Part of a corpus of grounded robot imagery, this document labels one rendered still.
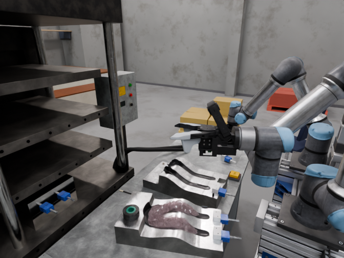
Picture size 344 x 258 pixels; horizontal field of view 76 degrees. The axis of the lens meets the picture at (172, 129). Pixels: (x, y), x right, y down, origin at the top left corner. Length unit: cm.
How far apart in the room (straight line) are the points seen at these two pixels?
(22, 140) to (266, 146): 104
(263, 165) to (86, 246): 90
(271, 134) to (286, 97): 547
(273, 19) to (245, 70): 152
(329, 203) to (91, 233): 105
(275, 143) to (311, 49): 663
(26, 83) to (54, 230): 76
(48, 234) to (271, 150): 115
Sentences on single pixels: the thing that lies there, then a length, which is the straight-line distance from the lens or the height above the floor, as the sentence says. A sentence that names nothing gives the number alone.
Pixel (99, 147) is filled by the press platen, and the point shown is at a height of 104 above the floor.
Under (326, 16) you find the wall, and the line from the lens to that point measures 728.
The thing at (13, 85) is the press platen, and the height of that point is 153.
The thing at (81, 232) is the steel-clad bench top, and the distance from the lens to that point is 132.
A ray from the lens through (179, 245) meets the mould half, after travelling 112.
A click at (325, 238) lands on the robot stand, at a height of 104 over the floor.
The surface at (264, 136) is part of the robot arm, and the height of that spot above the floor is 146.
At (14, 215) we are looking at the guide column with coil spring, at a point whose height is 97.
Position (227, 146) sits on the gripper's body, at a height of 141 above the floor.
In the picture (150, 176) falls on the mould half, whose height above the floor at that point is 86.
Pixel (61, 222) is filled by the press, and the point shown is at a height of 79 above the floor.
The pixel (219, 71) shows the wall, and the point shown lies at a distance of 777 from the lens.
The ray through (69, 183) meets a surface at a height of 93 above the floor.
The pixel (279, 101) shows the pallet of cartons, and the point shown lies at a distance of 617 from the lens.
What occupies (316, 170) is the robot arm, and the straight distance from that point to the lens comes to 98.
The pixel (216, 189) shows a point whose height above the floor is 92.
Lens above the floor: 171
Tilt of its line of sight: 22 degrees down
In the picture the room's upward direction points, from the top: straight up
